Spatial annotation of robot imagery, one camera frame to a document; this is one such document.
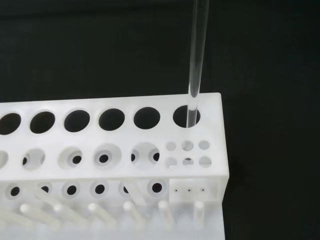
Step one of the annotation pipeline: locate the white test tube rack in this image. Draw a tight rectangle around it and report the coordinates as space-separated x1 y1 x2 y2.
0 92 231 240

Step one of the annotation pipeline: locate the black bench cloth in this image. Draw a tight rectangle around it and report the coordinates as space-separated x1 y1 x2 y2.
0 0 320 240

